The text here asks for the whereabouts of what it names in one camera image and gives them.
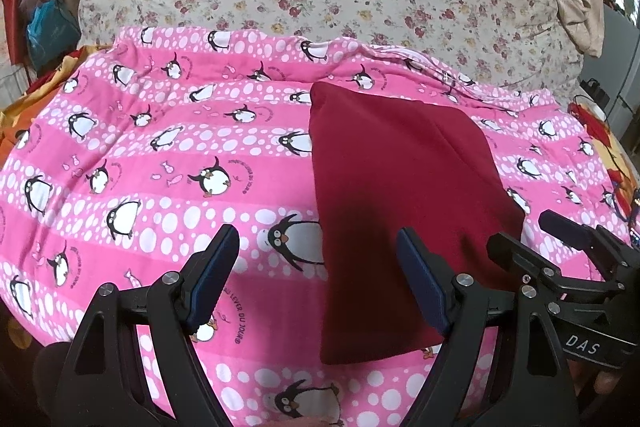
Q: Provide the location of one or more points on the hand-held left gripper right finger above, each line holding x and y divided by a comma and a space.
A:
422, 274

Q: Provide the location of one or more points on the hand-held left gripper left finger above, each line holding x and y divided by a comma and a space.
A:
212, 277

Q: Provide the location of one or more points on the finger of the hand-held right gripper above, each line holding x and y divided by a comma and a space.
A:
565, 229
520, 262

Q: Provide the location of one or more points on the dark red garment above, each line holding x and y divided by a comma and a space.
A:
400, 182

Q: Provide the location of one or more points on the person's right hand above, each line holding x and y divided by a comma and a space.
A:
605, 382

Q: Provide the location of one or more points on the pink penguin print blanket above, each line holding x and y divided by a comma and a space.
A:
150, 187

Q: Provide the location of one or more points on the black charger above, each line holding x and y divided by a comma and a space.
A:
595, 92

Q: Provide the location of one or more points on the white cabinet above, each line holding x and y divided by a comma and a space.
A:
625, 72

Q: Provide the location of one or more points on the blue plastic bag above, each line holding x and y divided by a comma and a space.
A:
52, 32

